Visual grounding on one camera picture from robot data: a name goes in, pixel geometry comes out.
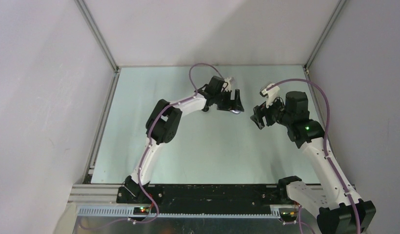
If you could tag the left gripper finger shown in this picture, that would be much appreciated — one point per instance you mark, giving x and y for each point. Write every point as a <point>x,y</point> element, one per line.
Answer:
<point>231,101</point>
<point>238,103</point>

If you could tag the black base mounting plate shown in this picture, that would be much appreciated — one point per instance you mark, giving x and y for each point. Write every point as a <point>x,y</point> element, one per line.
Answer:
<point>207,199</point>

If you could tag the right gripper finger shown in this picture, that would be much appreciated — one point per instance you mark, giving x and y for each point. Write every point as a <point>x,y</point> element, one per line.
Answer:
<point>258,120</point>
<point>257,112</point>

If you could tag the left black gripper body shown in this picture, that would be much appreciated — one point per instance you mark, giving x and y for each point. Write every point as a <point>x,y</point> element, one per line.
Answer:
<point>222,105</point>

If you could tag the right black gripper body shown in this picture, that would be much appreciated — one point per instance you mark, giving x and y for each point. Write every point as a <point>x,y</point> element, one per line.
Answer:
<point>275,113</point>

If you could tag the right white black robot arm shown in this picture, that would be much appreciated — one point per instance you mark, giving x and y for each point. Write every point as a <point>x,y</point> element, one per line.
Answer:
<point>340,209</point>

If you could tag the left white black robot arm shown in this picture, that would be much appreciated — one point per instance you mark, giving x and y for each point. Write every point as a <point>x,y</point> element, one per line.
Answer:
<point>163,124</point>

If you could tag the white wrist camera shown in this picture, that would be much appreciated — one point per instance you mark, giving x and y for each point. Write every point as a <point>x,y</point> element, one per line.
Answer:
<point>227,85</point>
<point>270,92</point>

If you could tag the aluminium corner post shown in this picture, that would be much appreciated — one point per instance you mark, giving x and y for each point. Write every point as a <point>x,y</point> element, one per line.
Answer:
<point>325,32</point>
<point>96,32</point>

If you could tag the aluminium frame rail front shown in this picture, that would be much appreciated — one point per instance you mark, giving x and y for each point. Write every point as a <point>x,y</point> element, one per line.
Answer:
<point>106,194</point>

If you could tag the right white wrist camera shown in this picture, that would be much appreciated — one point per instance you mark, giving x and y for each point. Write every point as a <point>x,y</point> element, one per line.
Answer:
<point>270,92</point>

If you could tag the right aluminium corner post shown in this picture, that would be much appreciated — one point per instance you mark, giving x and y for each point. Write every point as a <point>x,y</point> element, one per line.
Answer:
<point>325,32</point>

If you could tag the left aluminium corner post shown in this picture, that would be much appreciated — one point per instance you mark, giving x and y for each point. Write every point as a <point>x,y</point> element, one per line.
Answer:
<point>96,32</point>

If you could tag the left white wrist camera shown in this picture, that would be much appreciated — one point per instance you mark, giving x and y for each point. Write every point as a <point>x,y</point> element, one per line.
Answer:
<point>227,85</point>

